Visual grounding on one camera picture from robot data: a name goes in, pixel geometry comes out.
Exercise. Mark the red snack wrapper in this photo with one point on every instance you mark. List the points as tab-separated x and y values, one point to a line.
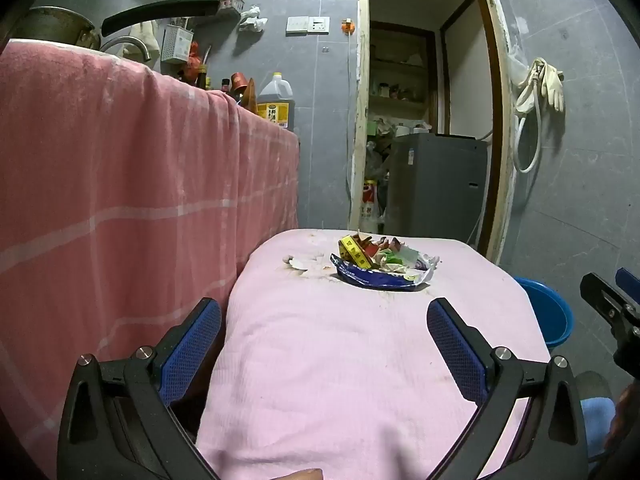
380	247

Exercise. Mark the cream rubber gloves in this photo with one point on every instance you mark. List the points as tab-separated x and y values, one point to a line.
547	85

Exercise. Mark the dark sauce bottle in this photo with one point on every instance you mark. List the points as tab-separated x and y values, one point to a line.
202	79

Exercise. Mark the blue snack packet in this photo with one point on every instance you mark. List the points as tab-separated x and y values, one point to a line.
370	280

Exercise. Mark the grey utensil holder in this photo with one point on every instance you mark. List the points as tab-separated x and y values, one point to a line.
177	45

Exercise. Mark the red hanging item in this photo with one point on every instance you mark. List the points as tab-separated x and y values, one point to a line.
193	60

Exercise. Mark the grey washing machine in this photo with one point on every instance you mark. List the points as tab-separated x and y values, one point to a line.
435	190

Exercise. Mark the beige hanging cloth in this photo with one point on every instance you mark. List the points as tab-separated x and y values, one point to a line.
145	35

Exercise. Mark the white wall switch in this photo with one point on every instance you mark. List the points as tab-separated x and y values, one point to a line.
307	25

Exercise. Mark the green white packet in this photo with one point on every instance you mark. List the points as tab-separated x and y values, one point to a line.
397	261

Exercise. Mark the white paper scrap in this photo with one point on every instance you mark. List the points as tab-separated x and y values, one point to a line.
300	264

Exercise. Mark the brown paper bag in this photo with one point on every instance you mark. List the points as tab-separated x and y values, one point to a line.
250	97

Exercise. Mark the large oil bottle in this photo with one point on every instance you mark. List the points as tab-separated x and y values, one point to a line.
275	105

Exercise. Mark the wooden storage shelves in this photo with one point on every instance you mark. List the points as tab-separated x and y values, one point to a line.
400	65

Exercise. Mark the wooden door frame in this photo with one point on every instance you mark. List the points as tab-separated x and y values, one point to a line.
357	110

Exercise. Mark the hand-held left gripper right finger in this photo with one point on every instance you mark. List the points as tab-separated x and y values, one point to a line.
457	345

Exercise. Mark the light pink blanket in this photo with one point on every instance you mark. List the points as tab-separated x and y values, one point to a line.
350	360

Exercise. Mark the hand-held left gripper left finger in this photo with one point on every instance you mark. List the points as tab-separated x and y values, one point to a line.
192	340

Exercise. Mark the white red sack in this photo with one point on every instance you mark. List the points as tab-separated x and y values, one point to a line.
370	207

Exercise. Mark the white crumpled bag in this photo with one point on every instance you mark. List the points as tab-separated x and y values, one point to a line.
252	19

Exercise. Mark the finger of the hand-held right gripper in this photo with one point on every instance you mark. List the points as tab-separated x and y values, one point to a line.
631	287
602	300

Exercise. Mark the pink checked cloth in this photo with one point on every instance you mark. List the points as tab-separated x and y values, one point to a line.
125	185

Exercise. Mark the chrome faucet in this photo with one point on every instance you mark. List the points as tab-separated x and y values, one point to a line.
132	42

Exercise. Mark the blue plastic basin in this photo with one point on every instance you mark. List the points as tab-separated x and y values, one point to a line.
545	310

